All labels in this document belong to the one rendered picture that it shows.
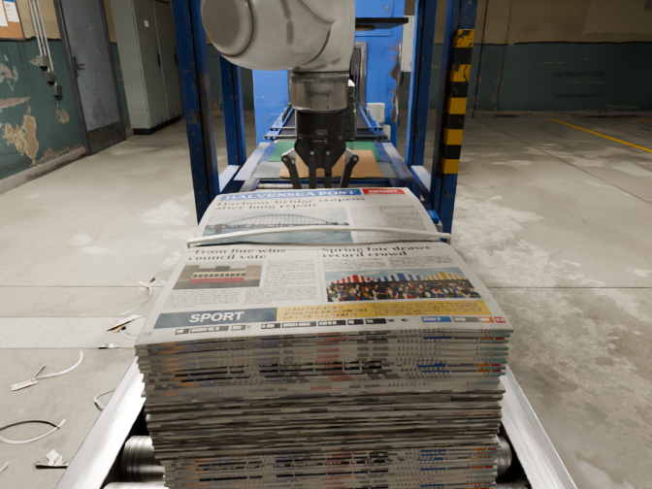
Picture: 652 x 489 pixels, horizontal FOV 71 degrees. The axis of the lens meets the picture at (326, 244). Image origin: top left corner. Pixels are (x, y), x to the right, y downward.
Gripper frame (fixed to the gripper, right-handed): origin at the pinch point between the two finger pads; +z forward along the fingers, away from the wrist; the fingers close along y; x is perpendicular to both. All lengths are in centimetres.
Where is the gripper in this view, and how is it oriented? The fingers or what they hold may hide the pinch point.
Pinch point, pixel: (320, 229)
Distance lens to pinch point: 80.5
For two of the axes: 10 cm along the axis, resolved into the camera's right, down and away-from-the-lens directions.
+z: 0.0, 9.2, 4.0
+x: 0.0, -4.0, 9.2
